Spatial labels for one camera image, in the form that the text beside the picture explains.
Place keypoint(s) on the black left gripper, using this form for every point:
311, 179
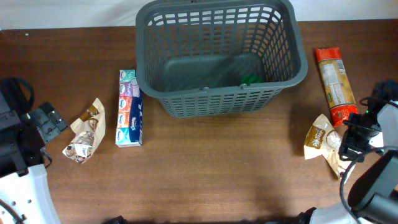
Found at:
50, 121

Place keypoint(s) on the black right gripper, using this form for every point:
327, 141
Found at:
347, 140

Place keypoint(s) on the beige snack bag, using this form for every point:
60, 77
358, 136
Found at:
323, 140
89, 131

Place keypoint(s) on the green round cup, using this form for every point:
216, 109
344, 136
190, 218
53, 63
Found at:
250, 79

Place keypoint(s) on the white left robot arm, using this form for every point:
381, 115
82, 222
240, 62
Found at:
25, 195

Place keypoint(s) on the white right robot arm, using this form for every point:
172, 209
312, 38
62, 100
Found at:
373, 197

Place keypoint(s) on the orange pasta package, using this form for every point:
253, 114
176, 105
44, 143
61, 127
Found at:
337, 88

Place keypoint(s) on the Kleenex tissue multipack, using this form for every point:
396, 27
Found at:
129, 129

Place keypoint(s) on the grey plastic basket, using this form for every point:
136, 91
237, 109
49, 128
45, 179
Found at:
192, 55

